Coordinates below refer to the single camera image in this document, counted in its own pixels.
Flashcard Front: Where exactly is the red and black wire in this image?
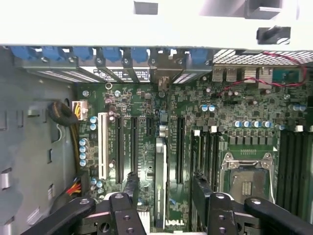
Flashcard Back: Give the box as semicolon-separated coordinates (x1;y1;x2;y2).
216;50;309;98

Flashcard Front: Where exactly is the silver chipset heatsink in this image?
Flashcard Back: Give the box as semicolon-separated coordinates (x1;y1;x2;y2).
137;211;150;235

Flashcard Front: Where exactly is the green motherboard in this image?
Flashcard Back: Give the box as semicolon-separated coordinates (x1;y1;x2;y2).
73;73;313;235

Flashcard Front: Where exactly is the long black expansion slot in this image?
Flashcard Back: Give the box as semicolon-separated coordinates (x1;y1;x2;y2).
130;117;138;177
116;117;123;185
176;117;186;185

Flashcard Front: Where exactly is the CPU socket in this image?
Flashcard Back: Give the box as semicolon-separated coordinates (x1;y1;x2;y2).
220;151;279;204

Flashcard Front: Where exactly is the white expansion slot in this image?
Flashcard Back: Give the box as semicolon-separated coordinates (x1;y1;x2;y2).
97;112;109;180

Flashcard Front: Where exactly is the black sleeved power cable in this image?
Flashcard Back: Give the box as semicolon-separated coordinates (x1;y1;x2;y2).
47;101;81;172

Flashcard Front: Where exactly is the short black expansion slot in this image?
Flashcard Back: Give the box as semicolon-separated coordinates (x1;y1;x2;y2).
146;117;156;138

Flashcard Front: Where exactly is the black RAM slot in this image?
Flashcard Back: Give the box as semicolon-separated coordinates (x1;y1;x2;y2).
191;129;200;173
304;128;313;221
206;129;213;187
295;125;304;218
212;126;220;194
280;128;289;209
199;126;207;177
288;128;296;213

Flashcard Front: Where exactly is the red yellow wire bundle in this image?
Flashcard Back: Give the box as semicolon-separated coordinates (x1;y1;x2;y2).
65;177;83;196

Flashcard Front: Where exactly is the white power connector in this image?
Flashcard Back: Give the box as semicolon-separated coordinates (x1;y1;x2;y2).
71;99;89;121

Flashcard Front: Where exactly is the open grey PC case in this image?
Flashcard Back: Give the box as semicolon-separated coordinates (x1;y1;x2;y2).
0;0;313;235

